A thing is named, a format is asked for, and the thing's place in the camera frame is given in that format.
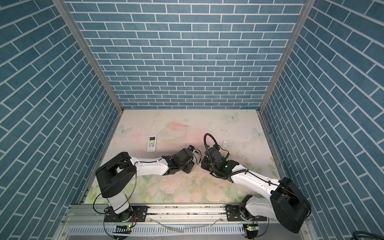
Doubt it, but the white remote with display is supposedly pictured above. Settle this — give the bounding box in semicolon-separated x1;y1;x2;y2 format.
147;135;157;153

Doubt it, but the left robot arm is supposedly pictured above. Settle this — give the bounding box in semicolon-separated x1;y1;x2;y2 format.
95;146;195;215

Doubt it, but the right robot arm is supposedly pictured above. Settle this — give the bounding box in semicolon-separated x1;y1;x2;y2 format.
201;144;312;234

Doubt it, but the right controller board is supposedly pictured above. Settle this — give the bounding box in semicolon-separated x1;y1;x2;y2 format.
243;224;259;240

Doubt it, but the controller board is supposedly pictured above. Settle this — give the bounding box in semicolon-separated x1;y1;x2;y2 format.
112;225;132;240
243;224;259;240

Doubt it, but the left controller board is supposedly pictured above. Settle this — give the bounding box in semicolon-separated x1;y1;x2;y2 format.
112;225;132;240

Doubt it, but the black corrugated cable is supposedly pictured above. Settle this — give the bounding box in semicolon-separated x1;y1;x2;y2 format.
203;133;250;178

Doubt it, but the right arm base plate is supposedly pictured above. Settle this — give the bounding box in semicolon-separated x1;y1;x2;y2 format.
224;205;267;222

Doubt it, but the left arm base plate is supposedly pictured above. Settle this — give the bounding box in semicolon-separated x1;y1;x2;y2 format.
105;206;149;223

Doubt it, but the aluminium front rail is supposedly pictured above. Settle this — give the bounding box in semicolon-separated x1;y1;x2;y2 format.
63;199;276;225

